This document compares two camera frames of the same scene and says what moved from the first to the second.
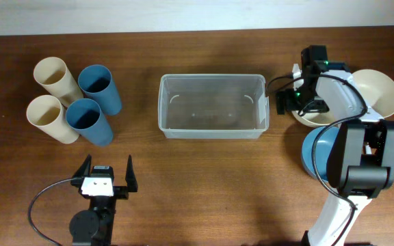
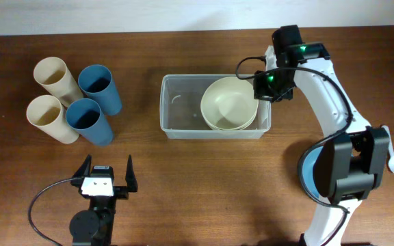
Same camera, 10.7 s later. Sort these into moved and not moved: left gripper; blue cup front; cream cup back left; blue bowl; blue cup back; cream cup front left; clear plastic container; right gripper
Moved: right gripper; blue bowl
Not moved: cream cup front left; clear plastic container; blue cup front; blue cup back; left gripper; cream cup back left
